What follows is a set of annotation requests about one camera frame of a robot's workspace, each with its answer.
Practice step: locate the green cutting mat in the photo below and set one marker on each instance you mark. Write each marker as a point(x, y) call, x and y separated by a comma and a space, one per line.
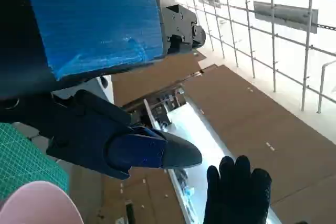
point(23, 161)

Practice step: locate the pink bowl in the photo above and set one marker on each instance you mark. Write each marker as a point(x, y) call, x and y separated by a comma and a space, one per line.
point(39, 205)

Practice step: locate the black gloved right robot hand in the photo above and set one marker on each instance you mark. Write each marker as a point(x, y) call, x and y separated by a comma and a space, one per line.
point(236, 195)

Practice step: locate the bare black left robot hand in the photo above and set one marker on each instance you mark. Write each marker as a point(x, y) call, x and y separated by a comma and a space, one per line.
point(92, 24)

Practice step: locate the white metal ceiling grid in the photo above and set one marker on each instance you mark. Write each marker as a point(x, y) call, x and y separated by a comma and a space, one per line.
point(273, 51)

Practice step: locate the large grey ceiling panel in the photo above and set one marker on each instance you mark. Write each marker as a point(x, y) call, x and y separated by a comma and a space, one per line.
point(286, 16)

